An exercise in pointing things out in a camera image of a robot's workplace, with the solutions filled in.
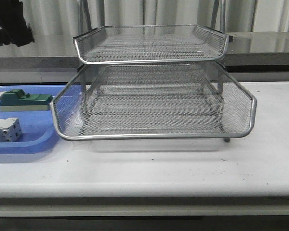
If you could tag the silver mesh top tray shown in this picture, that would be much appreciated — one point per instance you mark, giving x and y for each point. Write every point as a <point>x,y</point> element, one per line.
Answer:
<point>151,44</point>

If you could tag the white circuit breaker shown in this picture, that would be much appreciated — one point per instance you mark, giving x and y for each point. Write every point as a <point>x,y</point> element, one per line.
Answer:
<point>10,130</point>

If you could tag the silver mesh tray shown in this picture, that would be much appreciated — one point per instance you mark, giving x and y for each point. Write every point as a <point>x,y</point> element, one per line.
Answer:
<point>153,101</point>
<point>151,44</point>
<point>149,108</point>

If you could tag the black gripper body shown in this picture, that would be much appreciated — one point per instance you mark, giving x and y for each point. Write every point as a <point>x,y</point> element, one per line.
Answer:
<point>14,29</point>

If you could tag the green electrical switch block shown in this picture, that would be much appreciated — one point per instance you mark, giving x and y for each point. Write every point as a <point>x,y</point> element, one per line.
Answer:
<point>17,100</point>

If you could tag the grey metal rack frame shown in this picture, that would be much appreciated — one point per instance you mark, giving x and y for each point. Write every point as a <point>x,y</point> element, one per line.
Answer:
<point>227,139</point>

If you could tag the silver mesh bottom tray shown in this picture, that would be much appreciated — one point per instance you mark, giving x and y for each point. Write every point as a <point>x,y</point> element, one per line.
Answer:
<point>149,108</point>

